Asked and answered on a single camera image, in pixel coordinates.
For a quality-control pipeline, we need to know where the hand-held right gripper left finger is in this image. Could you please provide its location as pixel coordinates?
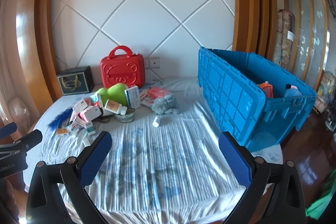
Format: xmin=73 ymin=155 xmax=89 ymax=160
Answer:
xmin=25 ymin=131 xmax=113 ymax=224

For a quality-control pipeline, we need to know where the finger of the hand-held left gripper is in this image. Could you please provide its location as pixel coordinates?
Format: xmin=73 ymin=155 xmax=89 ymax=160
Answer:
xmin=0 ymin=122 xmax=17 ymax=139
xmin=0 ymin=129 xmax=43 ymax=159

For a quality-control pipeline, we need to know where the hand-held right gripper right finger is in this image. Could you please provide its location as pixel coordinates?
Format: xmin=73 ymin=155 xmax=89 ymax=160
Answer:
xmin=218 ymin=131 xmax=306 ymax=224

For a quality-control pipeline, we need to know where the pile of medicine boxes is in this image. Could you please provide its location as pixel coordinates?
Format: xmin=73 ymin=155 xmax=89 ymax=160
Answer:
xmin=56 ymin=93 xmax=105 ymax=147

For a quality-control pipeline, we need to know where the blue plastic crate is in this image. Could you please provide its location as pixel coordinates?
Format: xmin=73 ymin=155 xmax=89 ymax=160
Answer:
xmin=197 ymin=46 xmax=318 ymax=152

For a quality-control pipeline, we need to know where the clear plastic bag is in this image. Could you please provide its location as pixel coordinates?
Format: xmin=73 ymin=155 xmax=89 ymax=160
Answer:
xmin=8 ymin=97 xmax=29 ymax=130

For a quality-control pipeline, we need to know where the blue feather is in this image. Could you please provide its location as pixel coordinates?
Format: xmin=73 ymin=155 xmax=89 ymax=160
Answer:
xmin=47 ymin=108 xmax=72 ymax=131

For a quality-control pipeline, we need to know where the white orange-label pill bottle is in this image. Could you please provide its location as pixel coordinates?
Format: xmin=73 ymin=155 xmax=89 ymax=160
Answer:
xmin=104 ymin=100 xmax=128 ymax=115

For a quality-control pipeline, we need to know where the printed bed sheet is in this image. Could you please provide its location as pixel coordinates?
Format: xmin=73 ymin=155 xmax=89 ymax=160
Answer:
xmin=22 ymin=77 xmax=284 ymax=222

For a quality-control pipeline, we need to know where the green plush toy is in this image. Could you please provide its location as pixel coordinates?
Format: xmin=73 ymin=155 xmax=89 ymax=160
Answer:
xmin=95 ymin=83 xmax=129 ymax=109

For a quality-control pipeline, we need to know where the blue white medicine box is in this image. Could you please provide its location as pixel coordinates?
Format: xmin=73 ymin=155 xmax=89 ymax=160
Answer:
xmin=124 ymin=87 xmax=142 ymax=109

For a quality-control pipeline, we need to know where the dark gift box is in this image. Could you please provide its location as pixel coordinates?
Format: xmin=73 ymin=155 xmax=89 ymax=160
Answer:
xmin=57 ymin=66 xmax=95 ymax=96

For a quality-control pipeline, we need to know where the red white sachet pack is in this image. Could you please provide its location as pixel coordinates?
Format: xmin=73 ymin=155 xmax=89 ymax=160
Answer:
xmin=139 ymin=90 xmax=155 ymax=109

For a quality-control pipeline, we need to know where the orange toy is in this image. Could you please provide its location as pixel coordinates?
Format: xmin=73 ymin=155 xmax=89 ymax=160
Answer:
xmin=258 ymin=81 xmax=274 ymax=98

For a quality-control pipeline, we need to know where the grey plush toy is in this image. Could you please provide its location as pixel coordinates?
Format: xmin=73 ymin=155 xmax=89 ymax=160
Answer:
xmin=151 ymin=94 xmax=181 ymax=115

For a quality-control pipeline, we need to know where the blue plush toy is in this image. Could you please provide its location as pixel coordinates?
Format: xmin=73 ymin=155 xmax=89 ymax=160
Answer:
xmin=284 ymin=84 xmax=302 ymax=98

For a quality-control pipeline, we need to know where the pink packet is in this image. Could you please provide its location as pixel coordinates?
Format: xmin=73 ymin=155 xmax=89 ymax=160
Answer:
xmin=147 ymin=87 xmax=171 ymax=100

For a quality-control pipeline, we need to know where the red bear carry case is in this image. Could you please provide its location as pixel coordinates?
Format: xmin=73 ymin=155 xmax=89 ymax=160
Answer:
xmin=100 ymin=45 xmax=145 ymax=89

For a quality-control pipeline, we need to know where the green cloth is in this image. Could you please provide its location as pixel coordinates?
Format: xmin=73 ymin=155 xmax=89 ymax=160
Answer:
xmin=306 ymin=187 xmax=336 ymax=222

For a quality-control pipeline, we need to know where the rolled patterned rug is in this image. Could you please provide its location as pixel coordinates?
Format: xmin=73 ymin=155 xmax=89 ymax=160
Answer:
xmin=273 ymin=9 xmax=297 ymax=72

